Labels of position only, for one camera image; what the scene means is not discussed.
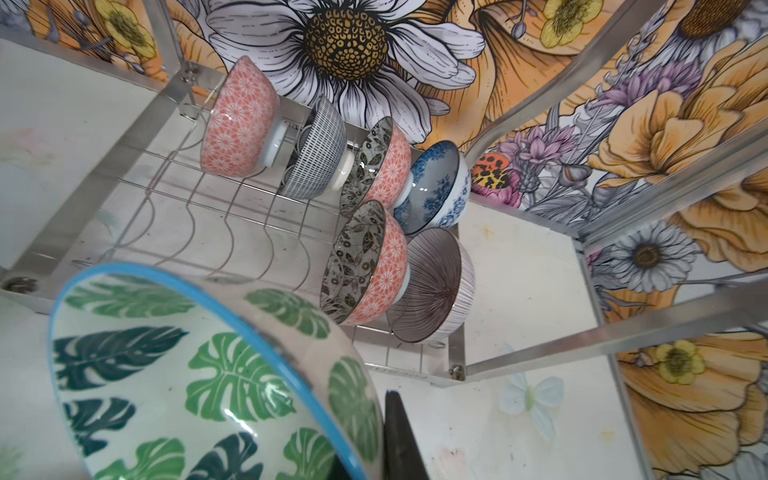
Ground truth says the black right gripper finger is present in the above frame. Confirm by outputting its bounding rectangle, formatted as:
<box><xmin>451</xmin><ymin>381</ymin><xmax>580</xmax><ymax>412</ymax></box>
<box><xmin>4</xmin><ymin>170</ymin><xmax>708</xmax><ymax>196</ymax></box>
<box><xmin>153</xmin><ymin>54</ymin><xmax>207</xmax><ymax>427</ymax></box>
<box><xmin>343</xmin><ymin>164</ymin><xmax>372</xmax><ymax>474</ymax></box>
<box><xmin>384</xmin><ymin>390</ymin><xmax>429</xmax><ymax>480</ymax></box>

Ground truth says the silver metal dish rack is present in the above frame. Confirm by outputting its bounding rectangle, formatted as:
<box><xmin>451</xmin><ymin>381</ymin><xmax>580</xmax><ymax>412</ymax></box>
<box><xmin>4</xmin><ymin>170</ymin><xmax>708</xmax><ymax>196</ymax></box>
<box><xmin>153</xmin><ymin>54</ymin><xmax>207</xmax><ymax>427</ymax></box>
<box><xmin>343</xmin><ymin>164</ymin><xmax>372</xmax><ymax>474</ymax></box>
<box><xmin>0</xmin><ymin>0</ymin><xmax>768</xmax><ymax>388</ymax></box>

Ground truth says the green leaf pattern bowl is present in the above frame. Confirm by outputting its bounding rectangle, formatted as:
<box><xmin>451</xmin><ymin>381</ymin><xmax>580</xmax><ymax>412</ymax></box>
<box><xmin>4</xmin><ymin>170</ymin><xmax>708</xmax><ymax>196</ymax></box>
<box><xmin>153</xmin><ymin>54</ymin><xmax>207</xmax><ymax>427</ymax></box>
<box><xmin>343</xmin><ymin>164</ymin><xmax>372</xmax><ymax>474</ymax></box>
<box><xmin>49</xmin><ymin>263</ymin><xmax>386</xmax><ymax>479</ymax></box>

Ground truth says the blue floral bowl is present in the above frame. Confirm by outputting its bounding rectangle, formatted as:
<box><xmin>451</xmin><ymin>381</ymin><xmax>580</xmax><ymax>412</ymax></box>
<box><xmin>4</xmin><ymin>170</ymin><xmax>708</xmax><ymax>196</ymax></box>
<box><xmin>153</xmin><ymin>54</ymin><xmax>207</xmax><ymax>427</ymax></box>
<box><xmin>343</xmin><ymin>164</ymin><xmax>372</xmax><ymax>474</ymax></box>
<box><xmin>393</xmin><ymin>140</ymin><xmax>471</xmax><ymax>236</ymax></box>

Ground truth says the dark blue petal bowl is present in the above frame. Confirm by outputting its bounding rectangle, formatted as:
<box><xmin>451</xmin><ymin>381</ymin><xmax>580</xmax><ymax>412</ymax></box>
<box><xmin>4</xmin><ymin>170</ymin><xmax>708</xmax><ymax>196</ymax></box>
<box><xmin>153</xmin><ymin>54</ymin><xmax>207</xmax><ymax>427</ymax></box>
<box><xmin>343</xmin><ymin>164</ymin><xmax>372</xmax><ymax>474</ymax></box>
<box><xmin>278</xmin><ymin>96</ymin><xmax>354</xmax><ymax>200</ymax></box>

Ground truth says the black leaf pink-outside bowl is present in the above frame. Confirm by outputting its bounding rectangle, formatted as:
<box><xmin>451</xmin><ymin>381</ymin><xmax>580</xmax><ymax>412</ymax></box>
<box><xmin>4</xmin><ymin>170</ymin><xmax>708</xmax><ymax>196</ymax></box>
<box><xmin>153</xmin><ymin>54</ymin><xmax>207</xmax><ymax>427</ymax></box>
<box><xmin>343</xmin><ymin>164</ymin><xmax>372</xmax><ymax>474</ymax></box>
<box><xmin>200</xmin><ymin>56</ymin><xmax>287</xmax><ymax>178</ymax></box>

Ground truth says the black leaf pattern bowl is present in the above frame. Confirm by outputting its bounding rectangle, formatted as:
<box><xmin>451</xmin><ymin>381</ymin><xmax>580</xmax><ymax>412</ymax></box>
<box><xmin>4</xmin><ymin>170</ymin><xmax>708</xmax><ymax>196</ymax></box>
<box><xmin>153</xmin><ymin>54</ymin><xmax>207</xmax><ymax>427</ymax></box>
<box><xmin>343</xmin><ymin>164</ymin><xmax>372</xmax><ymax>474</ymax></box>
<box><xmin>340</xmin><ymin>116</ymin><xmax>412</xmax><ymax>217</ymax></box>
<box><xmin>319</xmin><ymin>200</ymin><xmax>409</xmax><ymax>325</ymax></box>

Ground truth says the pink striped bowl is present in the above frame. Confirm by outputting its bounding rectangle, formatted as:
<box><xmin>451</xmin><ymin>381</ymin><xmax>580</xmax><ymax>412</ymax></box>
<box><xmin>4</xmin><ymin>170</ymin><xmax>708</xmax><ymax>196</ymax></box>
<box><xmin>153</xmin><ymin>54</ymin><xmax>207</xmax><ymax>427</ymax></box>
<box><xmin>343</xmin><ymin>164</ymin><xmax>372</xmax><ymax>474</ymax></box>
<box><xmin>387</xmin><ymin>228</ymin><xmax>475</xmax><ymax>344</ymax></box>

